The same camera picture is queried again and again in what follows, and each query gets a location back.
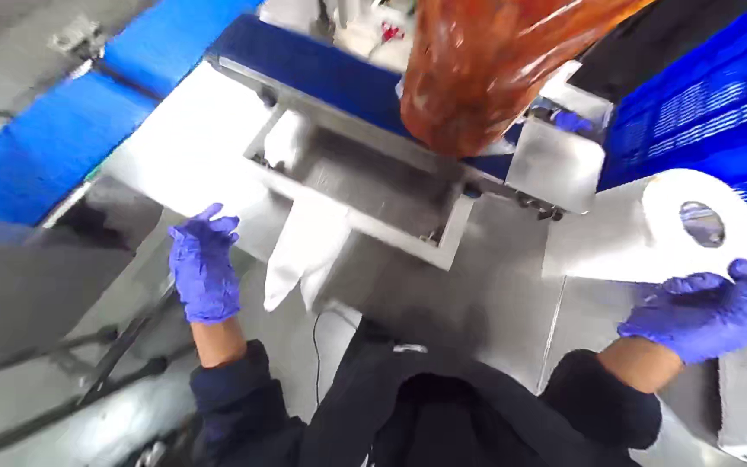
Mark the person's left hand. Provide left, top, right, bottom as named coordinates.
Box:
left=168, top=202, right=242, bottom=325

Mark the person's right hand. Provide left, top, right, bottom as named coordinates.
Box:
left=617, top=258, right=747, bottom=365

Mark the person's right forearm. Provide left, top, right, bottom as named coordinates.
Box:
left=539, top=336, right=686, bottom=451

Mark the person's left forearm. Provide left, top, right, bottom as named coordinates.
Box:
left=189, top=317, right=308, bottom=467

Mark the white sheet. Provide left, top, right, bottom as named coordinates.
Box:
left=102, top=60, right=291, bottom=262

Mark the white paper roll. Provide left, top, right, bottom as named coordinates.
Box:
left=542, top=169, right=747, bottom=285

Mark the white plastic film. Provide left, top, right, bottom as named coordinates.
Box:
left=263, top=109, right=353, bottom=313

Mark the blue plastic crate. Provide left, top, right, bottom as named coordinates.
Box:
left=597, top=0, right=747, bottom=298

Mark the square silver metal plate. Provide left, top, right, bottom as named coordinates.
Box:
left=505, top=117, right=607, bottom=215

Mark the dark blue conveyor belt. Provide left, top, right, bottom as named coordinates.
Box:
left=207, top=14, right=524, bottom=182

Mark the dark grey panel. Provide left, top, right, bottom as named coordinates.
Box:
left=0, top=239, right=134, bottom=359

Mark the purple glove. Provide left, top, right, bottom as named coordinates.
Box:
left=552, top=109, right=595, bottom=134

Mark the white box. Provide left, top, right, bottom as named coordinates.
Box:
left=539, top=60, right=614, bottom=131

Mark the person's body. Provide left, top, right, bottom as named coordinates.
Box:
left=299, top=315, right=640, bottom=467

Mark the orange-red plastic bag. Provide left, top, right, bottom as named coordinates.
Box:
left=399, top=0, right=657, bottom=158

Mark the black metal rod frame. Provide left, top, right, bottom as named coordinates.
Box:
left=0, top=285, right=196, bottom=467

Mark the silver rectangular metal frame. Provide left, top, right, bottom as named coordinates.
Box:
left=243, top=91, right=478, bottom=271

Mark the thin black cable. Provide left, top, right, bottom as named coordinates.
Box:
left=312, top=313, right=322, bottom=409

